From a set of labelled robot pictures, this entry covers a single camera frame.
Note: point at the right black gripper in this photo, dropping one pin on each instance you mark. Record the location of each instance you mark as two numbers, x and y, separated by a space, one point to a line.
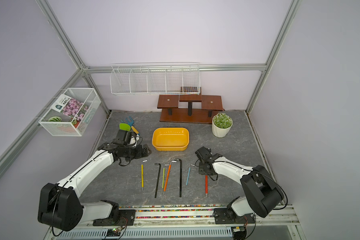
200 171

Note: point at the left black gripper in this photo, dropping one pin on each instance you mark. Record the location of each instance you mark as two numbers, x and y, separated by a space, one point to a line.
139 154

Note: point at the red hex key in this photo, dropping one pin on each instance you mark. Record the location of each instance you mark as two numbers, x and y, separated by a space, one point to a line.
206 186

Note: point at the blue hex key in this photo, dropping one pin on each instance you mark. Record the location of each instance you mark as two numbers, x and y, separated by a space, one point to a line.
189 172

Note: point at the yellow hex key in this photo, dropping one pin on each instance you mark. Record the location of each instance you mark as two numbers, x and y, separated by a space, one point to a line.
142 174

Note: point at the long black hex key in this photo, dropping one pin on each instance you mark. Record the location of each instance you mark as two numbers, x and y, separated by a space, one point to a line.
180 176

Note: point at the short black hex key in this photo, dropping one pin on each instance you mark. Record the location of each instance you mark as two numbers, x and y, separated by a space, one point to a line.
158 178

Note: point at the orange hex key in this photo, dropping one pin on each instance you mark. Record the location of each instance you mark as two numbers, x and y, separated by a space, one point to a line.
168 175

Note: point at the green hex key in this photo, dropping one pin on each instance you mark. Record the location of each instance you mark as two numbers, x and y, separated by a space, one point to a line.
164 176

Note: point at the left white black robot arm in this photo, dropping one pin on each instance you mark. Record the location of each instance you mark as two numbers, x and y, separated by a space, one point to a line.
59 205

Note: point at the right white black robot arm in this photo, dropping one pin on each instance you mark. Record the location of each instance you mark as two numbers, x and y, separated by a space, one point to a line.
262 193

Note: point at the yellow plastic storage box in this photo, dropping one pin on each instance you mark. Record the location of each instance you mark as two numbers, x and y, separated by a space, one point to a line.
171 139

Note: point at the blue toy rake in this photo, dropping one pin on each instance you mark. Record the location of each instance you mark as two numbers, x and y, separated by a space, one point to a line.
131 122

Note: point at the white pot green succulent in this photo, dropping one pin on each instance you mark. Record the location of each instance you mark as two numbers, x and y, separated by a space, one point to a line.
221 125

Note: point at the brown wooden stand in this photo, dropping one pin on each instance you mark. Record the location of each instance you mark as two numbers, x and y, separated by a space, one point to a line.
180 108

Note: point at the flower seed packet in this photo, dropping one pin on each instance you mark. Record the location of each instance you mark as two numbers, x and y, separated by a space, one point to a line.
70 107

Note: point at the colourful grid item in basket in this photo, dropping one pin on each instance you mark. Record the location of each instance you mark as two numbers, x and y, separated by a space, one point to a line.
188 90

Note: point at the green striped ball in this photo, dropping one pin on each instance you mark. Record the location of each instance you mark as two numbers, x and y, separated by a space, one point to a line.
55 119

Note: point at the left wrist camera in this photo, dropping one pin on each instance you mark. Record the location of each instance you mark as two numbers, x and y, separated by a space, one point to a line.
125 138

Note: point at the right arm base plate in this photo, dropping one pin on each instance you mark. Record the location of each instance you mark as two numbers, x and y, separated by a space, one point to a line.
225 216

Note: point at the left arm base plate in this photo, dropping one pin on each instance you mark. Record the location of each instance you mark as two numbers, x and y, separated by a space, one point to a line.
119 218

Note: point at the small white wire basket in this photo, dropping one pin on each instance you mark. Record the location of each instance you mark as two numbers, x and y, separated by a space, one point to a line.
69 127

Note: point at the long white wire basket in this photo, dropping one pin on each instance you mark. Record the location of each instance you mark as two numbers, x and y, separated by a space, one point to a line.
153 78

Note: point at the aluminium mounting rail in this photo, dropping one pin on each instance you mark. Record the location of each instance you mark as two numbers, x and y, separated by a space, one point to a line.
186 223

